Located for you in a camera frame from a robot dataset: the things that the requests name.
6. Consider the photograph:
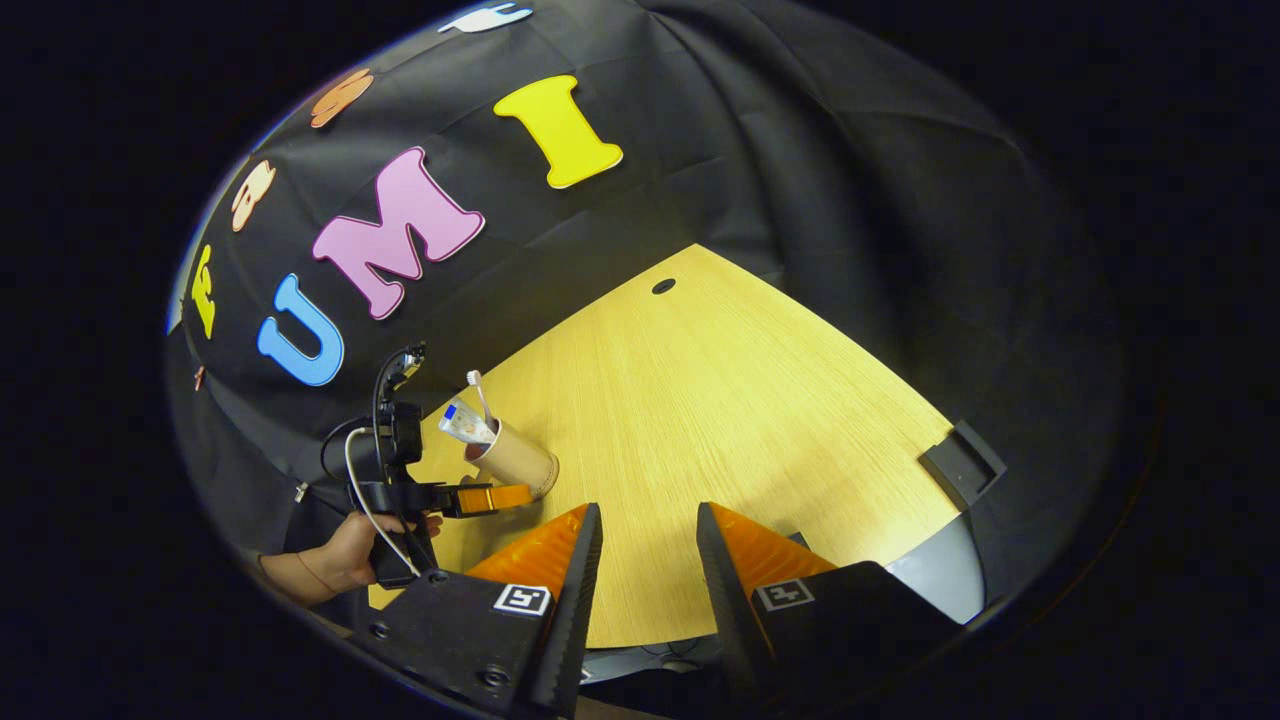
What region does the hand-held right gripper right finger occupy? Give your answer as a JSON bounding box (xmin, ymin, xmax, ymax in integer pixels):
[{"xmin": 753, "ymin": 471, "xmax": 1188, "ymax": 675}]
[{"xmin": 696, "ymin": 501, "xmax": 966, "ymax": 716}]

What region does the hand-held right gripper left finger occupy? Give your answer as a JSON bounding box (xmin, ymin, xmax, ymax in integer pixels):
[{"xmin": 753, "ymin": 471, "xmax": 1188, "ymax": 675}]
[{"xmin": 345, "ymin": 502, "xmax": 605, "ymax": 719}]

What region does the beige cup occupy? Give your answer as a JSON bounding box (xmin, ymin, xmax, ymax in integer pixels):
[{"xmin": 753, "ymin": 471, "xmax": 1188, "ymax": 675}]
[{"xmin": 463, "ymin": 418, "xmax": 561, "ymax": 501}]

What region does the white toothpaste tube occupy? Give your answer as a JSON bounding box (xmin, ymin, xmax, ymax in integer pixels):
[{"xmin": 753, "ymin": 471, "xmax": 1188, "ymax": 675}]
[{"xmin": 437, "ymin": 398, "xmax": 499, "ymax": 446}]

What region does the white toothbrush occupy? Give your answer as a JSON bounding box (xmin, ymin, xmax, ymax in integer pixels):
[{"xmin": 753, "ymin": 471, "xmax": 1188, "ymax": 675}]
[{"xmin": 466, "ymin": 370, "xmax": 498, "ymax": 431}]

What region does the wooden desktop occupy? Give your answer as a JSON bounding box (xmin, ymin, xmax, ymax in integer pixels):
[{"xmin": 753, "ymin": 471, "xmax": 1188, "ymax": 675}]
[{"xmin": 368, "ymin": 243, "xmax": 961, "ymax": 649}]

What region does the black backdrop cloth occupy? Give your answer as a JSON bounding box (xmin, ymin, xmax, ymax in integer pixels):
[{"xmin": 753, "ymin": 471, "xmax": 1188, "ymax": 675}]
[{"xmin": 165, "ymin": 0, "xmax": 1131, "ymax": 621}]

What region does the white cable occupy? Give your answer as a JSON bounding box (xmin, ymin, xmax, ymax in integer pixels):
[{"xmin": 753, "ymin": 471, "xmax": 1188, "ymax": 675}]
[{"xmin": 344, "ymin": 427, "xmax": 422, "ymax": 580}]

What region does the black desk corner bracket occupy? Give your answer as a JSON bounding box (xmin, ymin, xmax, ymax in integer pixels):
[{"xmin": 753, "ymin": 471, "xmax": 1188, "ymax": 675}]
[{"xmin": 918, "ymin": 420, "xmax": 1008, "ymax": 511}]

